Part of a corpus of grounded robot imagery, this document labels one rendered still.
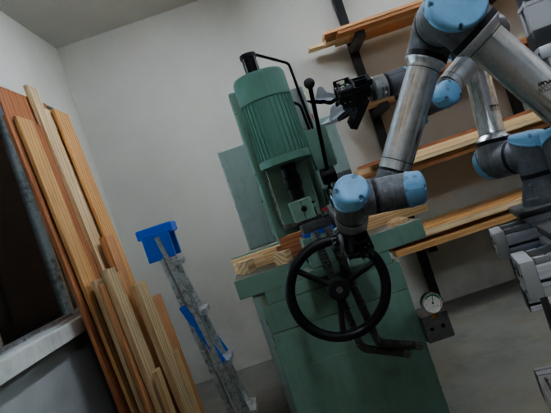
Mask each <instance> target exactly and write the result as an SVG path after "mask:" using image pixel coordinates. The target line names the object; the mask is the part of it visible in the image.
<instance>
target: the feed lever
mask: <svg viewBox="0 0 551 413"><path fill-rule="evenodd" d="M314 85H315V81H314V79H312V78H306V79H305V80H304V86H305V88H306V89H308V91H309V95H310V99H311V103H312V110H313V115H314V118H315V122H316V130H317V133H318V138H319V142H320V145H321V153H322V157H323V161H324V165H325V168H323V169H320V176H321V180H322V182H323V184H324V185H327V186H328V187H329V186H331V183H334V182H336V181H337V180H338V177H337V174H336V171H335V168H334V167H333V166H329V165H328V161H327V157H326V150H325V145H324V141H323V137H322V133H321V126H320V121H319V117H318V113H317V108H316V102H315V98H314V93H313V89H312V88H313V87H314Z"/></svg>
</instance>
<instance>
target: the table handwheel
mask: <svg viewBox="0 0 551 413"><path fill-rule="evenodd" d="M332 244H333V243H332V237H331V236H327V237H324V238H319V239H317V240H315V241H313V242H311V243H309V244H308V245H307V246H306V247H304V248H303V249H302V250H301V251H300V252H299V253H298V255H297V256H296V257H295V258H294V259H293V261H292V263H291V265H290V267H289V270H288V272H287V275H286V279H285V298H286V302H287V305H288V308H289V311H290V313H291V315H292V317H293V318H294V319H295V321H296V322H297V323H298V325H299V326H300V327H301V328H302V329H304V330H305V331H306V332H308V333H309V334H311V335H312V336H314V337H316V338H319V339H321V340H325V341H328V342H335V343H341V342H348V341H352V340H354V339H357V338H360V337H362V336H364V335H365V334H368V333H369V332H370V331H372V330H373V329H374V328H375V327H376V326H377V325H378V324H379V323H380V321H381V320H382V318H383V317H384V315H385V313H386V311H387V309H388V306H389V302H390V298H391V280H390V276H389V271H388V268H387V266H386V264H385V262H384V261H383V259H382V258H381V256H380V255H379V254H378V252H377V251H376V250H375V249H374V256H372V254H371V251H370V256H369V257H368V258H369V259H370V261H369V262H367V263H366V264H365V265H364V266H363V267H362V268H360V269H359V270H357V271H356V272H355V273H353V274H352V275H350V276H349V277H348V278H347V279H343V278H341V277H334V278H332V279H329V277H328V275H327V276H326V277H325V278H324V279H322V278H320V277H317V276H315V275H312V274H310V273H308V272H307V271H304V270H301V269H300V268H301V266H302V265H303V263H304V262H305V260H307V259H308V258H309V257H310V256H311V255H312V254H313V253H314V252H317V251H319V250H321V249H322V248H324V247H330V246H331V245H332ZM372 266H375V267H376V269H377V272H378V274H379V276H380V286H381V290H380V300H379V303H378V305H377V307H376V309H375V311H374V313H373V314H372V315H371V317H370V318H369V319H368V320H367V321H366V322H364V323H363V324H361V325H359V326H358V327H357V328H355V329H350V330H347V331H346V326H345V319H344V304H343V300H344V299H346V298H347V297H348V295H349V294H350V286H349V285H350V284H351V283H352V282H353V281H354V280H355V279H357V278H358V277H359V276H360V275H362V274H363V273H365V272H366V271H367V270H369V269H370V268H371V267H372ZM297 275H300V276H302V277H304V278H307V279H310V280H312V281H314V282H316V283H319V284H321V285H323V286H325V287H326V291H327V292H328V294H329V295H330V297H332V298H333V299H334V300H336V302H337V308H338V314H339V329H340V332H334V331H329V330H325V329H321V328H319V327H317V326H316V325H314V324H313V323H312V322H310V321H309V320H308V319H307V318H306V317H305V315H304V314H303V313H302V312H301V310H300V308H299V306H298V303H297V299H296V295H295V283H296V279H297Z"/></svg>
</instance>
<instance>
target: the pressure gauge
mask: <svg viewBox="0 0 551 413"><path fill-rule="evenodd" d="M432 296H433V301H432ZM432 302H433V303H434V304H432ZM420 304H421V308H422V309H423V310H424V311H426V312H428V313H430V314H431V315H432V318H437V317H438V316H437V313H438V312H440V311H441V309H442V308H443V305H444V301H443V298H442V297H441V296H440V295H439V294H438V293H434V292H426V293H424V294H423V295H422V296H421V299H420Z"/></svg>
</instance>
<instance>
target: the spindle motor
mask: <svg viewBox="0 0 551 413"><path fill-rule="evenodd" d="M233 88H234V91H235V95H236V97H237V100H238V103H239V107H240V110H241V112H242V115H243V118H244V122H245V124H246V127H247V130H248V134H249V137H250V139H251V142H252V145H253V149H254V151H255V154H256V157H257V161H258V164H259V166H260V169H261V171H271V170H276V169H279V168H278V167H280V166H283V165H286V164H289V163H291V162H299V161H302V160H304V159H306V158H308V157H309V156H310V155H312V154H311V151H310V148H309V146H308V144H307V140H306V137H305V134H304V132H303V127H302V125H301V122H300V119H299V117H298V113H297V110H296V107H295V105H294V100H293V98H292V95H291V92H290V90H289V86H288V83H287V80H286V78H285V73H284V71H283V70H282V69H281V68H280V67H279V66H270V67H266V68H262V69H259V70H255V71H252V72H250V73H248V74H246V75H243V76H241V77H240V78H238V79H237V80H236V81H235V82H234V87H233Z"/></svg>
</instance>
